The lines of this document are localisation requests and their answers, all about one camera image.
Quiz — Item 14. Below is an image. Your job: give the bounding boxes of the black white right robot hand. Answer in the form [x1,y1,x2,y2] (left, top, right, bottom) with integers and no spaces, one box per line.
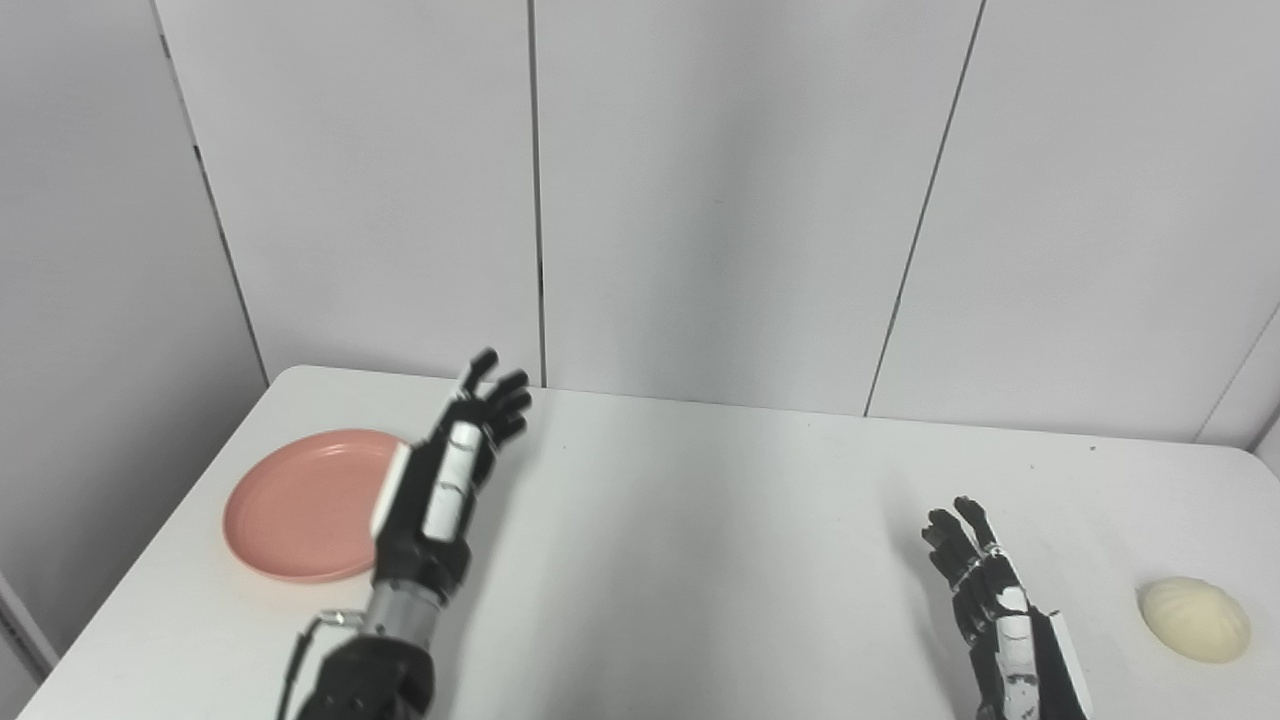
[922,496,1091,720]

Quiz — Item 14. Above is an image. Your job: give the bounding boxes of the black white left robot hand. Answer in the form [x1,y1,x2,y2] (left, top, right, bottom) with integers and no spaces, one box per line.
[370,348,533,606]

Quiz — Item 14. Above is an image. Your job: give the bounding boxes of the pink round plate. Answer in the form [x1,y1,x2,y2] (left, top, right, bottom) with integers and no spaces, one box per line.
[223,429,412,585]

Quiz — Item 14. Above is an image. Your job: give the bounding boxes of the cream steamed bun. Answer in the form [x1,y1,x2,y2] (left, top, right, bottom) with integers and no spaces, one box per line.
[1138,577,1252,663]

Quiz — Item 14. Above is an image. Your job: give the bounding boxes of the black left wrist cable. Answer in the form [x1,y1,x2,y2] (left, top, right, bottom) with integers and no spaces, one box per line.
[278,608,367,720]

